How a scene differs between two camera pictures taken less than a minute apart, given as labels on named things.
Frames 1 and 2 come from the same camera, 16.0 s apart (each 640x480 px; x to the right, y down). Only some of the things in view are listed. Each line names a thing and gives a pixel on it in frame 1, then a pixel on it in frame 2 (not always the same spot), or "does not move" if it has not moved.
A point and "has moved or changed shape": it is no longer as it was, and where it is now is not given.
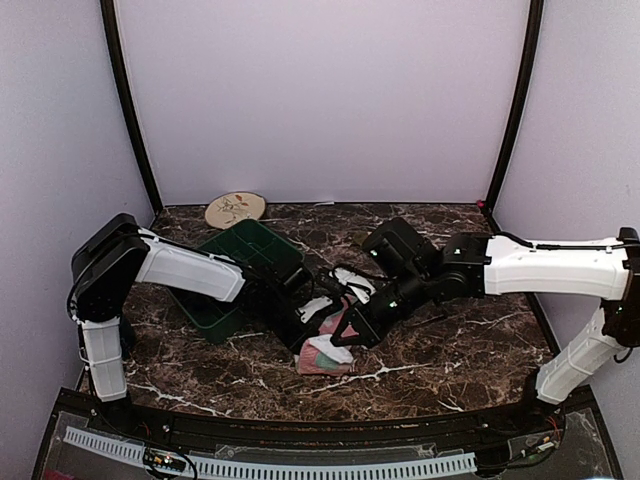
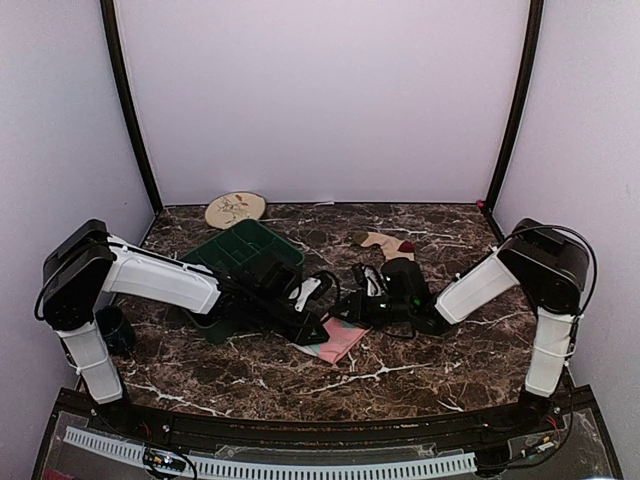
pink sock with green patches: (319, 354) has moved or changed shape
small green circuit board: (163, 459) does not move
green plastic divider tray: (255, 245) does not move
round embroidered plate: (228, 209) does not move
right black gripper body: (409, 288) to (398, 310)
